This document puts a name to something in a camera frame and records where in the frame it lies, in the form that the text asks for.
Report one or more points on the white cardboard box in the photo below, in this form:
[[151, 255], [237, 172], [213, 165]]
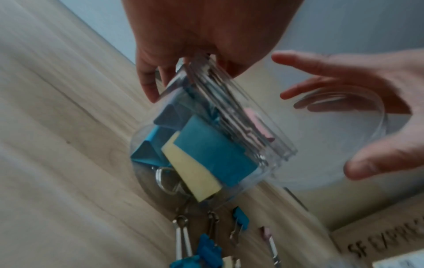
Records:
[[99, 21]]

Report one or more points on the large clear plastic jar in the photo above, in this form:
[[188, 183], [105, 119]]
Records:
[[149, 188]]

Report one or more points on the large teal binder clip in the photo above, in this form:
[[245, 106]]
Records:
[[145, 149], [215, 151]]

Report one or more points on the large clear round lid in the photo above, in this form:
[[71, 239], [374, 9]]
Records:
[[324, 146]]

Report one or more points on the large blue binder clip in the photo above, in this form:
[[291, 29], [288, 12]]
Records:
[[169, 116]]

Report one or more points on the large yellow binder clip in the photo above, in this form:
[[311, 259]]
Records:
[[195, 175]]

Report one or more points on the person's left hand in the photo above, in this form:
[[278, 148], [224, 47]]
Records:
[[205, 26]]

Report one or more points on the large pink binder clip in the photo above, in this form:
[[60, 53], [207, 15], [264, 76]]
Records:
[[260, 125]]

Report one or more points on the grey and tan partition board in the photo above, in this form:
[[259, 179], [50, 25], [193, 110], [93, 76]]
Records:
[[347, 26]]

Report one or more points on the pile of colourful binder clips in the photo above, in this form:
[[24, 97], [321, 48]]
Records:
[[205, 251]]

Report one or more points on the person's right hand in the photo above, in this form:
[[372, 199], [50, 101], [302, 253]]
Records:
[[397, 78]]

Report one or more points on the brown shipping box black logo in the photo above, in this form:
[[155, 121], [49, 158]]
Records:
[[381, 240]]

